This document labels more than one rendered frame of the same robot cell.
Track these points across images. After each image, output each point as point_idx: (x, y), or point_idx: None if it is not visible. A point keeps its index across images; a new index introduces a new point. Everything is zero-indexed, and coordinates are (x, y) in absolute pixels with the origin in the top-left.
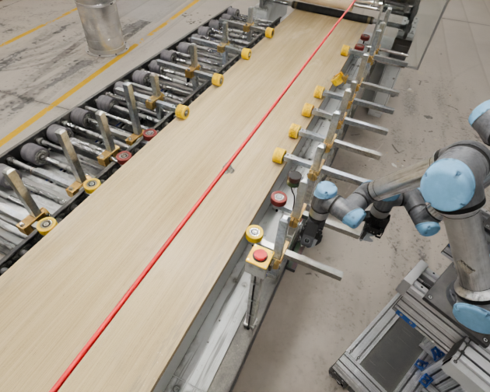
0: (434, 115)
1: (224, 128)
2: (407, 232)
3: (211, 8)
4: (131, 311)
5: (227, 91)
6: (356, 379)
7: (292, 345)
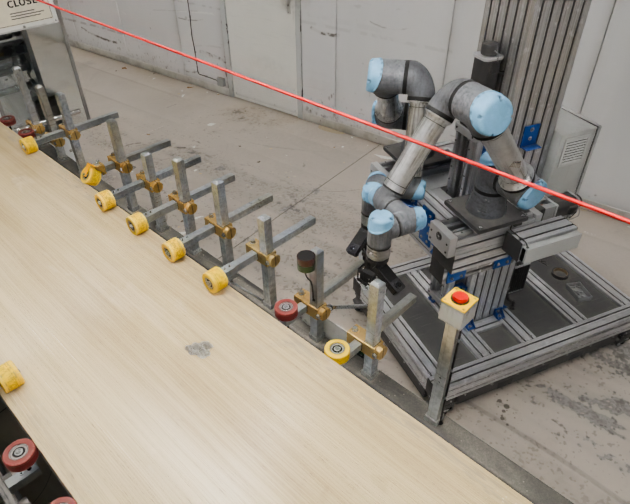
0: (132, 163)
1: (96, 331)
2: (285, 268)
3: None
4: None
5: None
6: (460, 381)
7: None
